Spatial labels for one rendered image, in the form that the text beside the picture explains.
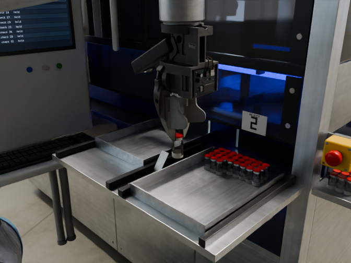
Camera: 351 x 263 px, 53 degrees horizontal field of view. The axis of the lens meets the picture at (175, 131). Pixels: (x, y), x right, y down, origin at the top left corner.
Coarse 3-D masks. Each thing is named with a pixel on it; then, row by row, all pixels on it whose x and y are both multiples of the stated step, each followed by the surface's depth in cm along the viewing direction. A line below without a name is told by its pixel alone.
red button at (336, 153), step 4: (328, 152) 88; (332, 152) 87; (336, 152) 87; (328, 156) 88; (332, 156) 87; (336, 156) 87; (340, 156) 87; (328, 160) 88; (332, 160) 87; (336, 160) 87; (340, 160) 87; (332, 164) 88; (336, 164) 87
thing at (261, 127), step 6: (246, 114) 106; (252, 114) 105; (246, 120) 107; (252, 120) 105; (258, 120) 104; (264, 120) 102; (246, 126) 108; (252, 126) 106; (258, 126) 104; (264, 126) 103; (252, 132) 106; (258, 132) 105; (264, 132) 103
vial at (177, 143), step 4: (176, 140) 67; (180, 140) 67; (172, 144) 67; (176, 144) 67; (180, 144) 67; (172, 148) 68; (176, 148) 67; (180, 148) 67; (172, 152) 68; (176, 152) 67; (180, 152) 68; (172, 156) 68; (176, 156) 68; (180, 156) 68
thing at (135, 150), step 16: (128, 128) 132; (144, 128) 138; (160, 128) 140; (96, 144) 123; (112, 144) 125; (128, 144) 125; (144, 144) 125; (160, 144) 125; (192, 144) 121; (128, 160) 111; (144, 160) 106
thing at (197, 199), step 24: (168, 168) 102; (192, 168) 108; (144, 192) 89; (168, 192) 95; (192, 192) 95; (216, 192) 95; (240, 192) 95; (168, 216) 84; (192, 216) 85; (216, 216) 85
